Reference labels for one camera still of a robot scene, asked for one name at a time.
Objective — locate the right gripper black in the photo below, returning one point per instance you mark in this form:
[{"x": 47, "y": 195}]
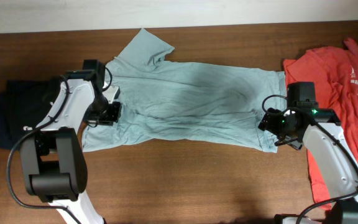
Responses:
[{"x": 269, "y": 122}]

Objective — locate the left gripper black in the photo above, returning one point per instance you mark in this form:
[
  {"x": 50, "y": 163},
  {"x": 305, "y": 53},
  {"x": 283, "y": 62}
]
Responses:
[{"x": 114, "y": 115}]

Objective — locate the light blue grey t-shirt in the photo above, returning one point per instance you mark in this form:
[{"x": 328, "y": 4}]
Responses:
[{"x": 186, "y": 100}]

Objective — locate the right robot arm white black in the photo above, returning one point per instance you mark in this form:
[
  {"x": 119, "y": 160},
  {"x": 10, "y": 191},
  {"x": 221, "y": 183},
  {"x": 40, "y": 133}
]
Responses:
[{"x": 320, "y": 131}]

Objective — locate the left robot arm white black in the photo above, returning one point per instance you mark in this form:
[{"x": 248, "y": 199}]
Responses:
[{"x": 52, "y": 159}]

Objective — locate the red t-shirt with print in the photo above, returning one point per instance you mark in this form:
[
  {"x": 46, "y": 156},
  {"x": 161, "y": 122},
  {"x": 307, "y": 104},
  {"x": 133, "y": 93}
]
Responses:
[{"x": 334, "y": 72}]

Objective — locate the folded black Nike garment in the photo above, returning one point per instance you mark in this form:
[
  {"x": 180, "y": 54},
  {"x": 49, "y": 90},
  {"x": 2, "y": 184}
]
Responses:
[{"x": 23, "y": 104}]

